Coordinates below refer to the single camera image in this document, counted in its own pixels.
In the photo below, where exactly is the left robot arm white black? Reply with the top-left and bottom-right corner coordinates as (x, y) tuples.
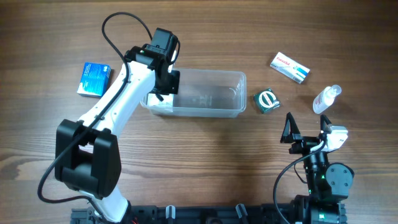
(55, 28), (180, 223)

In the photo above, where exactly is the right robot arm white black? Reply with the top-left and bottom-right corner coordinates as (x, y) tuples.
(273, 113), (354, 224)

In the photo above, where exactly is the white medicine box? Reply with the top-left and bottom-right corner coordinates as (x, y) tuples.
(147, 93), (174, 112)

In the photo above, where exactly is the clear plastic container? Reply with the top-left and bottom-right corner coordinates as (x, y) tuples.
(141, 68), (247, 118)

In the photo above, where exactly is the white Panadol box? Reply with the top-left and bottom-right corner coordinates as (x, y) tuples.
(270, 52), (310, 84)

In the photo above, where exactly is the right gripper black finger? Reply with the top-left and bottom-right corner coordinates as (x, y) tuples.
(280, 112), (301, 143)
(320, 114), (332, 133)

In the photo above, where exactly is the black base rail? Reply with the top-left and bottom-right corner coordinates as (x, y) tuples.
(70, 203), (348, 224)

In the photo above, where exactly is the green balm tin box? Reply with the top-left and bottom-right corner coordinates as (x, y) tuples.
(253, 88), (280, 114)

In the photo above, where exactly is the blue lozenge box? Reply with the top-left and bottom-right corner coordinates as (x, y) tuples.
(76, 62), (111, 98)

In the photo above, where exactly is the small clear spray bottle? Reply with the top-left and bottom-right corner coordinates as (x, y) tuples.
(313, 85), (342, 114)

